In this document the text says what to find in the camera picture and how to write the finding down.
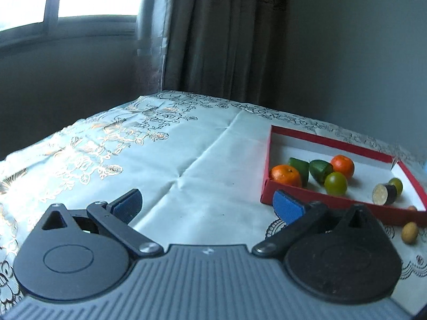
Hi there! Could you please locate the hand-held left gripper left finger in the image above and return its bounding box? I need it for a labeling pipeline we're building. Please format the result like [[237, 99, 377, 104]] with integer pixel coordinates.
[[41, 189, 165, 259]]

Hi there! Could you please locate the red shallow cardboard box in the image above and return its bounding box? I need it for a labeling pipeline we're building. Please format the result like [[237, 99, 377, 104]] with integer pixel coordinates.
[[260, 125, 427, 229]]

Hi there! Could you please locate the small tan potato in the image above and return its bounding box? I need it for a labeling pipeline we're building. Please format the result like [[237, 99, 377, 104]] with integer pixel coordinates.
[[401, 222, 419, 244]]

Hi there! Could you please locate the sheer white curtain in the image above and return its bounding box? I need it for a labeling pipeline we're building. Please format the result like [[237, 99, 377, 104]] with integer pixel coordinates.
[[135, 0, 176, 96]]

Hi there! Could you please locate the green round fruit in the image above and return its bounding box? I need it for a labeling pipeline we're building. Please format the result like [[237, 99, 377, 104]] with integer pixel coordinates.
[[389, 178, 404, 197], [324, 171, 348, 196]]

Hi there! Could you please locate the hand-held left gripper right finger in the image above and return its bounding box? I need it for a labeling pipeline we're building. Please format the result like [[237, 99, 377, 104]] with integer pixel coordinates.
[[251, 190, 379, 258]]

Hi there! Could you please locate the brown curtain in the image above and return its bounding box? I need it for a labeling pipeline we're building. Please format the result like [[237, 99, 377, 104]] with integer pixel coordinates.
[[163, 0, 291, 108]]

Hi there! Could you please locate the large orange mandarin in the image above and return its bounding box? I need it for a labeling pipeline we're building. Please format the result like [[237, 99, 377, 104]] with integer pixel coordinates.
[[270, 164, 303, 188]]

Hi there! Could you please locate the white floral tablecloth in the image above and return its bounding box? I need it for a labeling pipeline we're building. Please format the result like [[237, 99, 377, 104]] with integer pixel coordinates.
[[0, 90, 427, 320]]

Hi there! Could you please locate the small orange mandarin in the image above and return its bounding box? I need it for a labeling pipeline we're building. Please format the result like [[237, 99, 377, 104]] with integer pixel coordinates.
[[331, 155, 355, 179]]

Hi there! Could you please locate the green cucumber piece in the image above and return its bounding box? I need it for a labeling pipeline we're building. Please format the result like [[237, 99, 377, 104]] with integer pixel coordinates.
[[309, 159, 333, 183], [287, 157, 310, 187]]

